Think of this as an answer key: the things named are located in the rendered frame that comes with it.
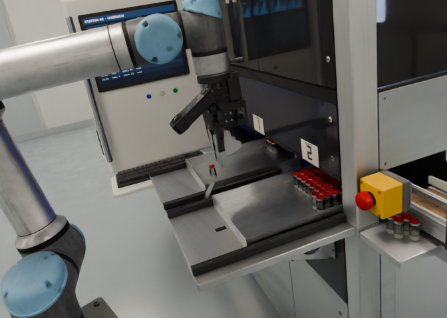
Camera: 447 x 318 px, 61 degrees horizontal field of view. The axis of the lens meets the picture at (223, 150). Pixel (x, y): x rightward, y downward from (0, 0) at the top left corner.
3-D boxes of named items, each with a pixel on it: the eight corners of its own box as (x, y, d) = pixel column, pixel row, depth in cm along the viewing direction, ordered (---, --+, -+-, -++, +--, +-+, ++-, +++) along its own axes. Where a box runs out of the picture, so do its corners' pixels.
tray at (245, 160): (267, 145, 152) (266, 136, 151) (300, 165, 129) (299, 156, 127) (187, 167, 143) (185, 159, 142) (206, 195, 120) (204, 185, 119)
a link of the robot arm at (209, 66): (197, 58, 74) (187, 55, 82) (201, 81, 76) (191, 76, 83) (232, 50, 76) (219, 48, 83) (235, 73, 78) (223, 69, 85)
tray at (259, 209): (312, 173, 122) (311, 164, 120) (366, 208, 98) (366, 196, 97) (213, 205, 113) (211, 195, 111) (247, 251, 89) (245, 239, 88)
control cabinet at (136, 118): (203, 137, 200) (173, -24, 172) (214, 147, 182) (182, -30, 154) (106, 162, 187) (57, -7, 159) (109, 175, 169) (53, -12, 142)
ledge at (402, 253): (406, 220, 94) (406, 214, 93) (451, 247, 82) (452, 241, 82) (359, 238, 90) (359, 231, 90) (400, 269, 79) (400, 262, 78)
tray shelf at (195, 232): (263, 146, 157) (262, 142, 156) (380, 224, 94) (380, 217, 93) (149, 177, 145) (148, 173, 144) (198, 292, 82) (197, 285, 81)
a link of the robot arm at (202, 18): (175, 1, 78) (215, -5, 79) (185, 55, 82) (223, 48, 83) (179, -1, 70) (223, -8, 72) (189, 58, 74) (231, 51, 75)
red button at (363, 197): (367, 201, 84) (366, 185, 82) (380, 209, 80) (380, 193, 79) (352, 207, 83) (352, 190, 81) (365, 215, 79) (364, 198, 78)
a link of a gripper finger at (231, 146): (246, 165, 86) (241, 127, 82) (222, 172, 84) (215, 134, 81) (241, 161, 88) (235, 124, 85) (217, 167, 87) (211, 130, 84)
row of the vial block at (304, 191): (299, 184, 116) (298, 171, 114) (334, 209, 100) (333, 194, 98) (293, 186, 115) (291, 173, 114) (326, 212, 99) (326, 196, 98)
